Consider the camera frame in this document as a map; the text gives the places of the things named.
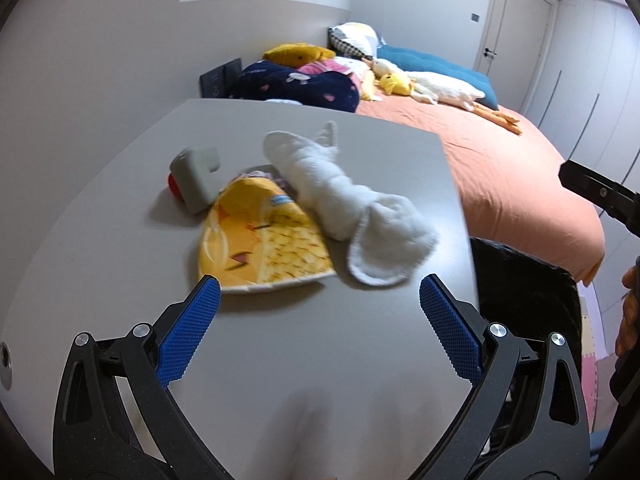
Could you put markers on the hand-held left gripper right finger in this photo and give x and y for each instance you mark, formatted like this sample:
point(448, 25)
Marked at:
point(450, 325)

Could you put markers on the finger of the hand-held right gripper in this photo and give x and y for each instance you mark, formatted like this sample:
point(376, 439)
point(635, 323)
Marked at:
point(600, 192)

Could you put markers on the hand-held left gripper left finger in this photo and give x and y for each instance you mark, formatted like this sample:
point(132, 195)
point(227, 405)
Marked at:
point(190, 330)

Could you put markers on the black-lined trash bin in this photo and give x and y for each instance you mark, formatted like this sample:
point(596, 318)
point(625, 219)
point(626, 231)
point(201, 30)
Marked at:
point(525, 285)

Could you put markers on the yellow printed cloth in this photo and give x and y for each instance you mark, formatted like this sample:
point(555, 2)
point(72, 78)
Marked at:
point(260, 245)

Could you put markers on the grey and red toy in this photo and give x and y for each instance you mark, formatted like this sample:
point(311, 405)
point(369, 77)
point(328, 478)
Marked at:
point(195, 180)

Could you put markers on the small floral cloth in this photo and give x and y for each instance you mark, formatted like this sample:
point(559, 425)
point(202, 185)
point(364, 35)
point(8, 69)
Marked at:
point(257, 176)

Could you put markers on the white fleece cloth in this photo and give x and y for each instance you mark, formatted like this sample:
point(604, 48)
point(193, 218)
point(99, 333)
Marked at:
point(340, 195)

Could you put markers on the person's right hand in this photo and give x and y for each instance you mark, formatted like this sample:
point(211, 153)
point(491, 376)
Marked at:
point(631, 310)

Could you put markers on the foam floor mat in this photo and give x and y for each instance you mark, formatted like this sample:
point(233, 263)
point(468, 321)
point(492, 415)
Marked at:
point(592, 360)

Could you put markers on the orange bed cover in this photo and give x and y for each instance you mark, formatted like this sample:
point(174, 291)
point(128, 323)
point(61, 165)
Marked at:
point(500, 170)

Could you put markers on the grey wardrobe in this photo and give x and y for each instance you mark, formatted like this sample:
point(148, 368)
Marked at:
point(590, 85)

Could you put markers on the grey desk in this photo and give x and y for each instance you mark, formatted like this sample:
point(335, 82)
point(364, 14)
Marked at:
point(325, 360)

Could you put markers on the metal desk grommet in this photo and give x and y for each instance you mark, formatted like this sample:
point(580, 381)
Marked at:
point(5, 365)

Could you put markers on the white goose plush toy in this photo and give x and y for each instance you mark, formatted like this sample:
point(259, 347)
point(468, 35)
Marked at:
point(440, 85)

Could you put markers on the teal pillow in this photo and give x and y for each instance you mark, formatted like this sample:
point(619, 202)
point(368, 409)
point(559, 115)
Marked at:
point(435, 62)

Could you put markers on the yellow duck plush toy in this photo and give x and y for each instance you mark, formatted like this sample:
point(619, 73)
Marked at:
point(395, 84)

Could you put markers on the pale yellow pillow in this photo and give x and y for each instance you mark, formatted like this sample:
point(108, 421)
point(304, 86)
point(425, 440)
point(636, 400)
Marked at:
point(369, 91)

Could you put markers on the black ribbed panel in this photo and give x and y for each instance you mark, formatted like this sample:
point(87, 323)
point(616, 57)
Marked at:
point(220, 77)

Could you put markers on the navy printed blanket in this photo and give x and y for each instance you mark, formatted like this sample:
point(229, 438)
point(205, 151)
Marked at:
point(300, 87)

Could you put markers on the white dotted pillow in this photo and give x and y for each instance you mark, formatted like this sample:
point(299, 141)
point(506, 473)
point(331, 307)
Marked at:
point(350, 65)

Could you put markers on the checkered patchwork pillow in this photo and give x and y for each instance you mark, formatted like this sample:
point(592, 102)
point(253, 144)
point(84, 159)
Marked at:
point(355, 37)

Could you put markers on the mustard yellow plush cushion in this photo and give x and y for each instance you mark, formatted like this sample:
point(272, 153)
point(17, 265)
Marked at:
point(295, 53)

